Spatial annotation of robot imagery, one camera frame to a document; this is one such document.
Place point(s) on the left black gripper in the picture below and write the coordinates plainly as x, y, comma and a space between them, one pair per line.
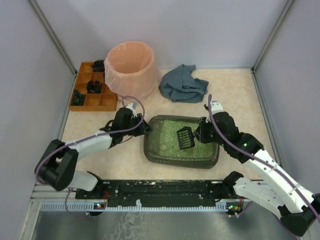
140, 125

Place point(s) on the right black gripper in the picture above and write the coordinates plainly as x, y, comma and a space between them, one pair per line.
201, 132

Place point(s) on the dark green litter box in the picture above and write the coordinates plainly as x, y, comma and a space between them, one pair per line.
151, 145

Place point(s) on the black litter scoop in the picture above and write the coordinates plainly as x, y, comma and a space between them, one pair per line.
185, 138

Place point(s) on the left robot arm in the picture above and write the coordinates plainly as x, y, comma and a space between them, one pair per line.
57, 166

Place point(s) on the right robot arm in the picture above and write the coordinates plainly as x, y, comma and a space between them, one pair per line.
295, 206

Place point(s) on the green litter pellets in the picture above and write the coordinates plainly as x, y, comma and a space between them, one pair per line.
168, 137

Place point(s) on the grey litter clump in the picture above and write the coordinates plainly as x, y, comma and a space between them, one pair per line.
163, 147

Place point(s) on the orange compartment tray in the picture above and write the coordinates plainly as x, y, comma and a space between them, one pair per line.
106, 101

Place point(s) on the blue grey cloth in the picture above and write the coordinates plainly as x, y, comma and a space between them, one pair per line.
178, 85

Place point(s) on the pink lined trash bin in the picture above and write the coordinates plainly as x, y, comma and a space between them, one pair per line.
130, 69

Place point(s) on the black object middle compartment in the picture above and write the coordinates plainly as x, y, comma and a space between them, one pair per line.
94, 87

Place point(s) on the black object compartment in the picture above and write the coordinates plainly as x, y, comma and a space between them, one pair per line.
94, 87
98, 66
78, 98

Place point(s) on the black object lower compartment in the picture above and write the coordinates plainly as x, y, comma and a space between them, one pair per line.
78, 98

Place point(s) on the black object top compartment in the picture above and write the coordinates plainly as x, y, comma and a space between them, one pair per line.
98, 66

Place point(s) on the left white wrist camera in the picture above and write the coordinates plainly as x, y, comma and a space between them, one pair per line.
131, 106

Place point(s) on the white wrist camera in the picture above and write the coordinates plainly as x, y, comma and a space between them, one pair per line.
214, 106
131, 106

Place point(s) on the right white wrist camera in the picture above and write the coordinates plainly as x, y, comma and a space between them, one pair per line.
214, 106

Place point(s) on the black mounting base rail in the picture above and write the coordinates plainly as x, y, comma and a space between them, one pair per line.
159, 193

